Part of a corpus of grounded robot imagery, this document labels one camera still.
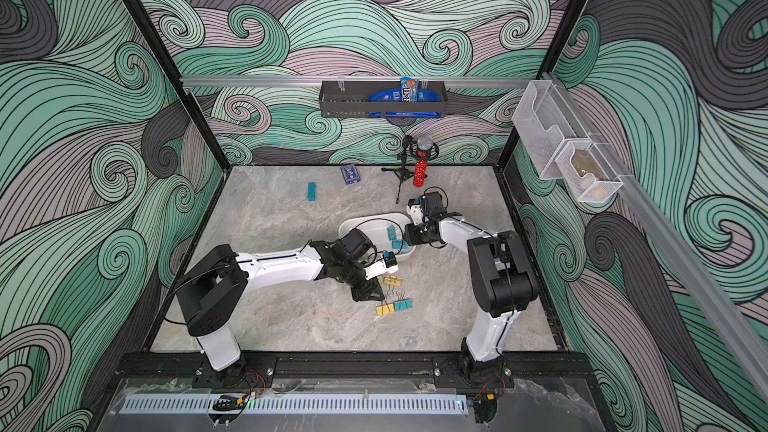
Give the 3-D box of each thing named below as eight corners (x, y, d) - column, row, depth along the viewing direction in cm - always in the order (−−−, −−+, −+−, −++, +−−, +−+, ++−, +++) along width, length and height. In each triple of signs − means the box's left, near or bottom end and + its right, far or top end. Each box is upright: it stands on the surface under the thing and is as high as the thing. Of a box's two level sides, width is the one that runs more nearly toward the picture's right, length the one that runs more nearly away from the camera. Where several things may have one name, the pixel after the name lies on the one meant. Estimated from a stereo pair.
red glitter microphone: (409, 198, 112) (416, 144, 92) (413, 190, 115) (420, 136, 94) (419, 201, 111) (429, 147, 91) (423, 193, 114) (433, 139, 93)
